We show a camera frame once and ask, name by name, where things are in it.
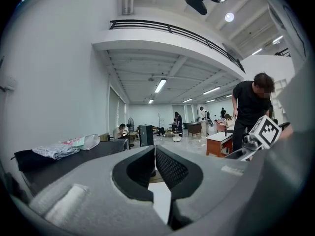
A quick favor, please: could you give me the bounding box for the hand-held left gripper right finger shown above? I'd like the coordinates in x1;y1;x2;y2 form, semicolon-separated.
156;145;252;232

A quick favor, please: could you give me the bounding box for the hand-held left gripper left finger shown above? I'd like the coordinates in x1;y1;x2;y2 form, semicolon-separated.
29;145;173;236

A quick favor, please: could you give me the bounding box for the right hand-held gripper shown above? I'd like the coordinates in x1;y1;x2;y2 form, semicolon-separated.
223;115;283;162

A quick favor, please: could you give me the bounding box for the orange desk with white top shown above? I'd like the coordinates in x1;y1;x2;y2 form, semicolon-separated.
205;131;234;159

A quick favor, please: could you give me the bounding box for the black washing machine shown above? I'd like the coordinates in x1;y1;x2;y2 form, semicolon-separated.
13;138;131;199

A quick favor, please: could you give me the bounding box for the dark brown desk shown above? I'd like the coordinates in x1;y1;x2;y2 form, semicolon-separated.
187;121;203;137

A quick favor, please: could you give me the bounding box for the white round side table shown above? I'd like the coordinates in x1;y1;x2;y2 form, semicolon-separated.
171;130;183;143

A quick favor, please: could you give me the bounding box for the pink plastic package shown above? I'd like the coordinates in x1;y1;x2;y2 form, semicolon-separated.
61;133;101;151

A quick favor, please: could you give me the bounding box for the black cloth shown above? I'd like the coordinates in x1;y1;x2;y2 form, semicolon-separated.
10;149;51;172

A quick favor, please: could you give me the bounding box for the grey window blind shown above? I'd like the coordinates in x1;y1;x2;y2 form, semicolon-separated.
108;86;126;133

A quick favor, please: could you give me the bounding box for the ceiling light tube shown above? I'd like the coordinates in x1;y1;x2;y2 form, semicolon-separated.
154;78;168;94

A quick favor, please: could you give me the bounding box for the black balcony railing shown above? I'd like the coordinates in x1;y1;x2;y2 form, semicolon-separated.
109;19;246;74

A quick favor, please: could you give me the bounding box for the small black pedestal fan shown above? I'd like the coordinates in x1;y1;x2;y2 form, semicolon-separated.
126;117;135;148

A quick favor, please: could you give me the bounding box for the white wall junction box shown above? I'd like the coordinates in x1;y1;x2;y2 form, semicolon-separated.
0;76;17;92

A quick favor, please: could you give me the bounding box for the black head-worn camera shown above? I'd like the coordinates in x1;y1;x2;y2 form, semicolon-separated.
181;0;208;16

